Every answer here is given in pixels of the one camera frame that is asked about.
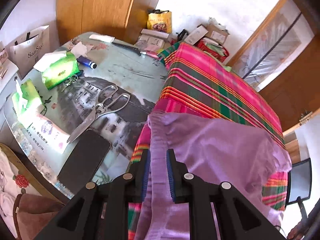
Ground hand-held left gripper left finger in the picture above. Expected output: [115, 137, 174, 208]
[37, 149, 152, 240]

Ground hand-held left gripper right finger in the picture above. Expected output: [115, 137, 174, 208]
[166, 149, 288, 240]

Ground purple fleece pants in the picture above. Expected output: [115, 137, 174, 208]
[136, 112, 292, 240]

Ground black smartphone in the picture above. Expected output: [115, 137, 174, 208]
[57, 129, 112, 190]

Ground metal scissors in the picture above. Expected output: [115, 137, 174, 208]
[67, 85, 131, 145]

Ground pink plaid blanket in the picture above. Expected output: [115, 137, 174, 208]
[127, 42, 288, 240]

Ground pink white tissue pack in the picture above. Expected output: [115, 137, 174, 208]
[19, 111, 71, 155]

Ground brown upholstered chair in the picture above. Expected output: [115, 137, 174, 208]
[12, 194, 66, 240]

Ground round printed glass table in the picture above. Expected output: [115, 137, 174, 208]
[2, 32, 170, 201]

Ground key bunch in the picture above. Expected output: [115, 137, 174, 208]
[61, 75, 81, 92]

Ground wooden board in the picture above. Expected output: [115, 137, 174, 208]
[285, 140, 301, 163]

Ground black office chair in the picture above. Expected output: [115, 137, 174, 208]
[285, 158, 313, 222]

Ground blue lighter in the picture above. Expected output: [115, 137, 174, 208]
[76, 57, 97, 69]

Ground red basket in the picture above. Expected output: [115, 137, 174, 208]
[197, 39, 230, 62]

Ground green tissue pack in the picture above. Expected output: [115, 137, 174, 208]
[11, 79, 43, 121]
[33, 51, 80, 90]

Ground floral bedding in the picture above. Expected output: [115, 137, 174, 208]
[0, 142, 50, 240]

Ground white printed boxes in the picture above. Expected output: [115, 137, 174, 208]
[137, 29, 171, 52]

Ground wooden door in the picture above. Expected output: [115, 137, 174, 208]
[260, 37, 320, 132]

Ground crumpled white tissue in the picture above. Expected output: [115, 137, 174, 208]
[71, 42, 88, 58]

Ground white carton box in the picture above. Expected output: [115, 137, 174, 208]
[184, 24, 208, 45]

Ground white flat pack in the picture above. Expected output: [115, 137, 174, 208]
[89, 34, 115, 43]

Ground cardboard box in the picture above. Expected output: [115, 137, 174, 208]
[205, 23, 230, 43]

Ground yellow bag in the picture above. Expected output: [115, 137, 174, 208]
[147, 10, 172, 33]

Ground clear plastic door curtain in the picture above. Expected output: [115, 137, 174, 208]
[240, 12, 316, 91]

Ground white paper shopping bag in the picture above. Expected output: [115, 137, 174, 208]
[10, 25, 50, 80]

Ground wooden wardrobe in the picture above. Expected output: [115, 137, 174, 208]
[56, 0, 168, 46]

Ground small black strap bag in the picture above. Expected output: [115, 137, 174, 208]
[176, 29, 188, 42]

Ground metal door handle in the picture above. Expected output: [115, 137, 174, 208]
[299, 111, 313, 123]

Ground wooden door frame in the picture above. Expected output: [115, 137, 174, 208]
[226, 0, 300, 67]

